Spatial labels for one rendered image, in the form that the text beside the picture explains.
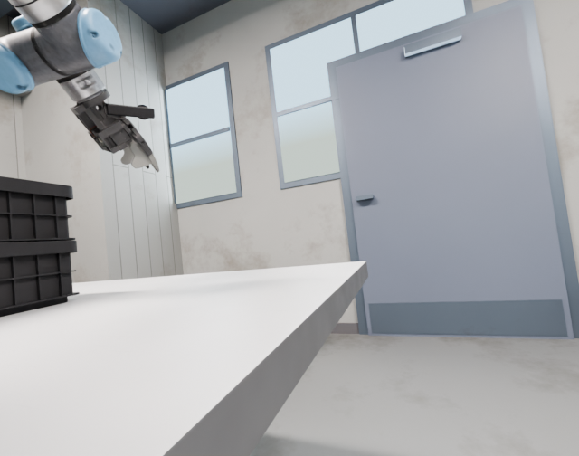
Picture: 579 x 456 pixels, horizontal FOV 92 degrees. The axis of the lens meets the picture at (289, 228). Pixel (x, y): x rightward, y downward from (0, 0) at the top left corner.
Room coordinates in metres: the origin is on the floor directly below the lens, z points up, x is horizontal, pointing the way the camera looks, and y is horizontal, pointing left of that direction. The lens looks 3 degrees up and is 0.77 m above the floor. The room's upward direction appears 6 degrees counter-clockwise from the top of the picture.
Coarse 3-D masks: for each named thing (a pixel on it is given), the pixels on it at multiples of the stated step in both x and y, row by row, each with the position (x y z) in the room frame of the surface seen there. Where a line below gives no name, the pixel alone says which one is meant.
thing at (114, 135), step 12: (96, 96) 0.59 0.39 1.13; (108, 96) 0.61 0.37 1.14; (72, 108) 0.60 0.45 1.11; (84, 108) 0.59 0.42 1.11; (96, 108) 0.61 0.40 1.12; (84, 120) 0.61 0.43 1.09; (96, 120) 0.62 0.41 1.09; (108, 120) 0.64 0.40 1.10; (120, 120) 0.65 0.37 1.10; (96, 132) 0.63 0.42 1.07; (108, 132) 0.63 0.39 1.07; (120, 132) 0.65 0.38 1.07; (108, 144) 0.64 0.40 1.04; (120, 144) 0.66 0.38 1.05
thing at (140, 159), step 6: (132, 144) 0.68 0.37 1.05; (132, 150) 0.68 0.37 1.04; (138, 150) 0.69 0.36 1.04; (138, 156) 0.70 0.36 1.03; (144, 156) 0.70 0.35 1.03; (150, 156) 0.71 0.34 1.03; (132, 162) 0.69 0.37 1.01; (138, 162) 0.70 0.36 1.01; (144, 162) 0.71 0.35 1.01; (150, 162) 0.72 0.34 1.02; (156, 162) 0.73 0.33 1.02; (156, 168) 0.74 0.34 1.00
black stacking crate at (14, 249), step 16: (0, 256) 0.45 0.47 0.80; (16, 256) 0.48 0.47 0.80; (32, 256) 0.50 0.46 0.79; (48, 256) 0.52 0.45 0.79; (64, 256) 0.54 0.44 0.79; (0, 272) 0.45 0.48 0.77; (16, 272) 0.47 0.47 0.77; (32, 272) 0.49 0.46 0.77; (48, 272) 0.52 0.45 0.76; (64, 272) 0.54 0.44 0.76; (0, 288) 0.45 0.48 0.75; (16, 288) 0.47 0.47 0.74; (32, 288) 0.49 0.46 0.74; (48, 288) 0.52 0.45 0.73; (64, 288) 0.54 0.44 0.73; (0, 304) 0.45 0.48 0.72; (16, 304) 0.47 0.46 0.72; (32, 304) 0.50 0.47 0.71; (48, 304) 0.52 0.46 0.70
